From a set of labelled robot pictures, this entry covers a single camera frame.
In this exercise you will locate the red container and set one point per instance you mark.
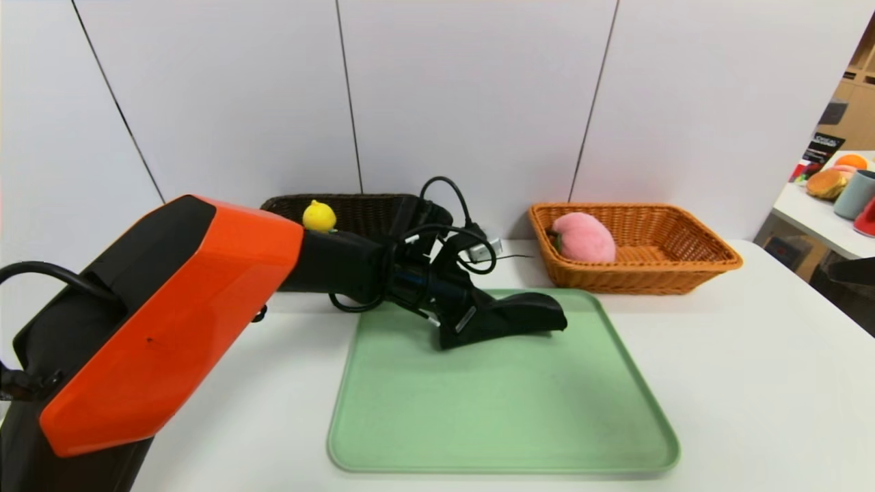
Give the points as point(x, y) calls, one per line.
point(867, 220)

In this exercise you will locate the black printed box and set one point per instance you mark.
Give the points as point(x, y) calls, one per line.
point(820, 152)

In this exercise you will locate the dark brown wicker basket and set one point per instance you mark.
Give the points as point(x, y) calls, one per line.
point(362, 212)

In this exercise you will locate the light green plastic tray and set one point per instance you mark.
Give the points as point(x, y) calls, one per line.
point(513, 410)

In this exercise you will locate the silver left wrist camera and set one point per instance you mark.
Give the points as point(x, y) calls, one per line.
point(483, 250)

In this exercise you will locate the wooden shelf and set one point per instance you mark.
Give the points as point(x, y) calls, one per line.
point(858, 102)

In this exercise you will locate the teal cup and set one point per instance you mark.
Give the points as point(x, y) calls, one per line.
point(854, 195)

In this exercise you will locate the black soft pouch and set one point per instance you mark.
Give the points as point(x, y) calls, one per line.
point(547, 321)

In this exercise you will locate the white side table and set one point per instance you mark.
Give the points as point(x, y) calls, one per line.
point(813, 215)

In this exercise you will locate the yellow duck toy car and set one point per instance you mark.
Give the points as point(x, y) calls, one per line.
point(319, 216)

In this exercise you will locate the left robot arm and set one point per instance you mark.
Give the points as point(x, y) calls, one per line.
point(171, 321)

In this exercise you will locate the orange wicker basket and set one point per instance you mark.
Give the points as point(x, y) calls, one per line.
point(656, 273)

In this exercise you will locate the orange toy fruit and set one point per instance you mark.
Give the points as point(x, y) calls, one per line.
point(851, 162)

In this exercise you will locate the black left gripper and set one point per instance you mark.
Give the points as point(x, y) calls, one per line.
point(463, 321)

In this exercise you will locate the toy burger bun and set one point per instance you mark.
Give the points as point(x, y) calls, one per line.
point(826, 184)

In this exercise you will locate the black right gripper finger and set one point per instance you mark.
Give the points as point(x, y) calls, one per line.
point(854, 272)

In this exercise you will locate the pink plush peach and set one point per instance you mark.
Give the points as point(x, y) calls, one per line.
point(584, 239)

